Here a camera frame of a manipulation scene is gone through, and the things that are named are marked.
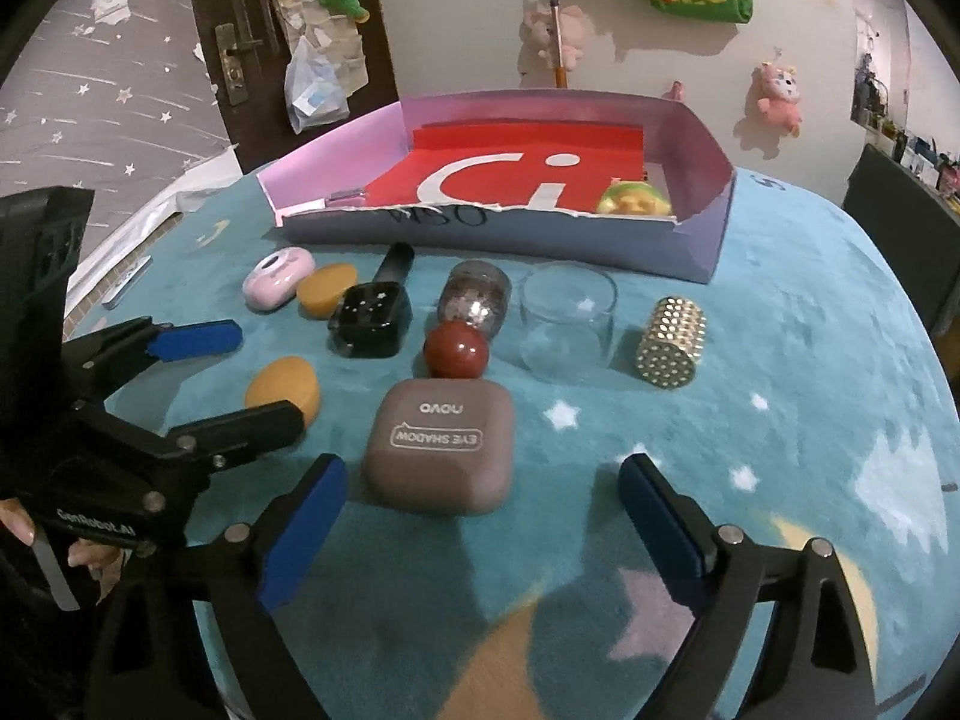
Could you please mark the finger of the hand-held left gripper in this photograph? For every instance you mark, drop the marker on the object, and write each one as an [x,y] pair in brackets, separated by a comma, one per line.
[195,339]
[240,427]

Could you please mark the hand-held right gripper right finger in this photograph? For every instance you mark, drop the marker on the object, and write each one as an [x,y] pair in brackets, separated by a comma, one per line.
[664,532]

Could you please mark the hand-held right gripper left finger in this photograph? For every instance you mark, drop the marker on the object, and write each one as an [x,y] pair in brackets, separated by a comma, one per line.
[300,532]

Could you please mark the yellow egg-shaped makeup sponge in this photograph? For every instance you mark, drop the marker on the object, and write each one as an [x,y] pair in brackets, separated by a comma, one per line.
[326,292]
[281,386]

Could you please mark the brown eye shadow case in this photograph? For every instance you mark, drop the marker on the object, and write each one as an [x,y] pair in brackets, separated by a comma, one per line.
[439,450]

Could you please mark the gold studded cylinder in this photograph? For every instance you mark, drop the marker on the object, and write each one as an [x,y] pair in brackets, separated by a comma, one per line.
[671,345]

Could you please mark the clear plastic ball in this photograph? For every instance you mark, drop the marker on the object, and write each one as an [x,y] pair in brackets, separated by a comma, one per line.
[566,330]

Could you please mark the pink cardboard box red liner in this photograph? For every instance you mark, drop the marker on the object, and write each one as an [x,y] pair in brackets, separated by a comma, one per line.
[487,240]

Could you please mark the person's left hand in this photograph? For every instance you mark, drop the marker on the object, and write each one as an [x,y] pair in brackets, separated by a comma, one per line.
[94,556]

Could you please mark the silver flat device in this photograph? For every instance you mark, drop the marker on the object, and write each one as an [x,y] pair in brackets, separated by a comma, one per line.
[126,281]

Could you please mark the black square jar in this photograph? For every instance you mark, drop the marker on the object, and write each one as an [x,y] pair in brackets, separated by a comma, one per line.
[371,322]

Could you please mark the black tube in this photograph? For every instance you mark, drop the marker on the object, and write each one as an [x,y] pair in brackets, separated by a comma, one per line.
[394,262]

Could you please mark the grey star-patterned cloth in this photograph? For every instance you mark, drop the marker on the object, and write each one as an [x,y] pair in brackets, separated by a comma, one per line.
[97,90]

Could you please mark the red ball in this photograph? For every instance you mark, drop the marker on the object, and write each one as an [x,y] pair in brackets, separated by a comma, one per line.
[456,351]

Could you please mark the clear glitter jar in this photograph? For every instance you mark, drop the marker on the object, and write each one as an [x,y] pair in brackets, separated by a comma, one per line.
[472,300]

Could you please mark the clear plastic bag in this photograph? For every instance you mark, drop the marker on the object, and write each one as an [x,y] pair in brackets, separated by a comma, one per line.
[315,90]

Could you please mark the green bear toy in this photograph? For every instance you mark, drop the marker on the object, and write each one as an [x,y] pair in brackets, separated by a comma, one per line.
[634,199]

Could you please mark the dark green cloth table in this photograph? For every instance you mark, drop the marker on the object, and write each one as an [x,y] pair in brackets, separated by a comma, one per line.
[900,225]

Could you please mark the pink plush doll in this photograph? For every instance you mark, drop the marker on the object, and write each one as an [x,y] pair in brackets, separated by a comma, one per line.
[778,97]

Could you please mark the pale pink plush toy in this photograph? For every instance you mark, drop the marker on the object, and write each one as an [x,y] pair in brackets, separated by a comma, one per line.
[574,34]

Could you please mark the cluttered shelf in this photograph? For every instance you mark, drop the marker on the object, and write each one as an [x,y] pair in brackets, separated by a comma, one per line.
[874,90]

